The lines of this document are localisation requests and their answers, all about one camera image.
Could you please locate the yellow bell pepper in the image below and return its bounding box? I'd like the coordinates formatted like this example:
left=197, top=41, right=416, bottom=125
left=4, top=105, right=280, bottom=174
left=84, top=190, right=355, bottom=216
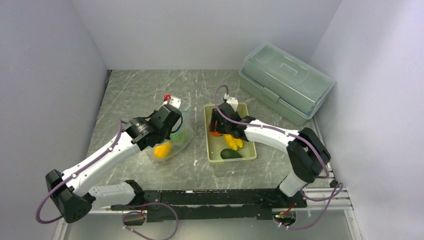
left=153, top=141, right=173, bottom=160

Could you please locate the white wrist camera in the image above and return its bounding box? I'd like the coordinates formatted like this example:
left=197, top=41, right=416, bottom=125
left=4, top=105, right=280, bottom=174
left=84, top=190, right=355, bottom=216
left=223, top=95, right=239, bottom=112
left=162, top=94, right=182, bottom=109

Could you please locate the yellow banana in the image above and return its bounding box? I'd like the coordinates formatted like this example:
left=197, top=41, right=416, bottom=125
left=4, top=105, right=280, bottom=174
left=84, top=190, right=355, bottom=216
left=223, top=134, right=244, bottom=151

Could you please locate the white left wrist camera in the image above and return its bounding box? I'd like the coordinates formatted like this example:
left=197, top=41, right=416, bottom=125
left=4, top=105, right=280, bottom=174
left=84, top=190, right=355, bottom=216
left=162, top=94, right=182, bottom=109

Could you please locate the black mounting rail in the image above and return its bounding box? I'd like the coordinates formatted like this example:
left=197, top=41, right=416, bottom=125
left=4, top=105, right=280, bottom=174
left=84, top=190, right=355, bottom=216
left=111, top=188, right=307, bottom=223

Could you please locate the green plastic storage box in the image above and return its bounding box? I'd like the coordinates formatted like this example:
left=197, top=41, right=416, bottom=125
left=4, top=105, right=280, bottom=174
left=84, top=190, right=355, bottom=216
left=239, top=42, right=336, bottom=126

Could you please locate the clear zip top bag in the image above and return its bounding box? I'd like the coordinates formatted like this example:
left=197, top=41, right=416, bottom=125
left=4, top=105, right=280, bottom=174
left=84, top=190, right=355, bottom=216
left=145, top=110, right=195, bottom=162

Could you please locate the dark green avocado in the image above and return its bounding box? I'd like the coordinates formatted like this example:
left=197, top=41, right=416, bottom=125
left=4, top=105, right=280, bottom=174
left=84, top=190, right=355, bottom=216
left=220, top=148, right=243, bottom=160

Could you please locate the orange fruit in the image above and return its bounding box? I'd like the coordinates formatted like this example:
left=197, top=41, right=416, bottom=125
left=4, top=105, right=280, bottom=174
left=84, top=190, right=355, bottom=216
left=209, top=130, right=223, bottom=137

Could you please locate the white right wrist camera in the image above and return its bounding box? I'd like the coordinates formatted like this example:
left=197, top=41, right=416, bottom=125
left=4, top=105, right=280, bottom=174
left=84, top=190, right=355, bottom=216
left=223, top=95, right=239, bottom=112

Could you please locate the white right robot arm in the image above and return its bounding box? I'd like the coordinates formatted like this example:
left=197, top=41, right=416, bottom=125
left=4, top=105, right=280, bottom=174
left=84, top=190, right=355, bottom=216
left=210, top=102, right=331, bottom=208

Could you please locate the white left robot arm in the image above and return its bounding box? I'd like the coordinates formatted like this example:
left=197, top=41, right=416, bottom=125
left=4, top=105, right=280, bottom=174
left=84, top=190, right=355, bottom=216
left=42, top=102, right=183, bottom=223

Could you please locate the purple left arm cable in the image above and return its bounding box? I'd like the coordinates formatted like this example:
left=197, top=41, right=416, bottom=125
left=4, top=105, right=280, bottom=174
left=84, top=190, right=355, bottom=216
left=35, top=96, right=180, bottom=240

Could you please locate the green lime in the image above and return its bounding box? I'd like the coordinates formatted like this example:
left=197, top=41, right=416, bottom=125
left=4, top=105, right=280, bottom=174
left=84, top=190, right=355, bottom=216
left=170, top=130, right=188, bottom=145

